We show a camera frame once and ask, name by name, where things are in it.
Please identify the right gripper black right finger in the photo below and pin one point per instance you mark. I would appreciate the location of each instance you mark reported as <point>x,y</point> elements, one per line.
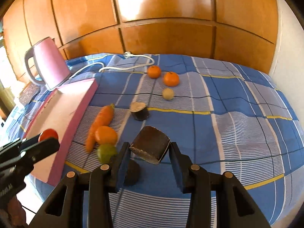
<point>234,205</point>

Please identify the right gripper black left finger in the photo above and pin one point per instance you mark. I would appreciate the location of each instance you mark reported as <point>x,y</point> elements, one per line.
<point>64,206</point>

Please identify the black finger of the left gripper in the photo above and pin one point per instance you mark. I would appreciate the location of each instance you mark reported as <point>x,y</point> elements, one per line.
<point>21,143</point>
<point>33,153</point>

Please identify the red tomato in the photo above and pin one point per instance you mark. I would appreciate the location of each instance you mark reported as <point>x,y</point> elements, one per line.
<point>48,133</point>

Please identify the green lime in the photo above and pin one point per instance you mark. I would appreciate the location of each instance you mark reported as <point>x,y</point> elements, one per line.
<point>105,152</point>

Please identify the orange tangerine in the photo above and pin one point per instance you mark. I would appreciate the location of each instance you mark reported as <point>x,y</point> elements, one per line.
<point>171,79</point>
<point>105,135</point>
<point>154,72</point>

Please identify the orange carrot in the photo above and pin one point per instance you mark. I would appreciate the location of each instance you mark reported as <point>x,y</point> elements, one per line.
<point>103,118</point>

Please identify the dark eggplant chunk small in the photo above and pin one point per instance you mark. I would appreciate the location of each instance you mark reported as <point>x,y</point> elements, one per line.
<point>139,111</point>

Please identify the pale yellow small fruit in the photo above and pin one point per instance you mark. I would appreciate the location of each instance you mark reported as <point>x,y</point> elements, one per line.
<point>168,94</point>

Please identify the silver tissue box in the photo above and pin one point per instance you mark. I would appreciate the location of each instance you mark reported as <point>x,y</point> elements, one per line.
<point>28,92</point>

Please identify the pink cardboard box tray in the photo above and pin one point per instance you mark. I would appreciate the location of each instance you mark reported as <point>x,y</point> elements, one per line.
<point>62,111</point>

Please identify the dark round object on sheet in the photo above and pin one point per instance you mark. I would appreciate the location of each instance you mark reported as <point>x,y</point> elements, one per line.
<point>132,174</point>

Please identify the pink electric kettle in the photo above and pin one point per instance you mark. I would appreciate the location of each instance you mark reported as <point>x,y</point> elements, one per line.
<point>49,63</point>

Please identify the blue plaid bedsheet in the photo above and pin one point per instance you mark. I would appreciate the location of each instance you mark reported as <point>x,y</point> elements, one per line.
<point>224,116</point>

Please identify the wooden panelled headboard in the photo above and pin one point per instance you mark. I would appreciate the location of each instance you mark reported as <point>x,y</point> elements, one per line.
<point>239,31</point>

